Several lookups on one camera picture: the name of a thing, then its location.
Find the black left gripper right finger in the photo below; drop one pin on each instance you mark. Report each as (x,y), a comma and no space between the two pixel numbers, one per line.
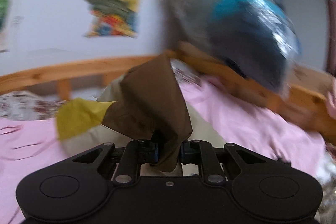
(219,165)

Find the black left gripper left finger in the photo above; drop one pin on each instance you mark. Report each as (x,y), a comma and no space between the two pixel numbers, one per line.
(121,165)

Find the mustard brown beige jacket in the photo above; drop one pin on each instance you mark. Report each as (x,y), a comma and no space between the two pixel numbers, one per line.
(144,104)

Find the plastic bag of clothes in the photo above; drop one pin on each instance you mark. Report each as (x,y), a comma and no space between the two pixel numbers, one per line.
(255,38)

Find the person's right hand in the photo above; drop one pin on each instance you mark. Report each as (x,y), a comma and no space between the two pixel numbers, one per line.
(330,104)

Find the floral patterned quilt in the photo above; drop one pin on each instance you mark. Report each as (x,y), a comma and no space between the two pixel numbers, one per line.
(27,106)

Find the pink curtain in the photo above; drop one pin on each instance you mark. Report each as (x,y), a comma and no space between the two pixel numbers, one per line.
(330,64)

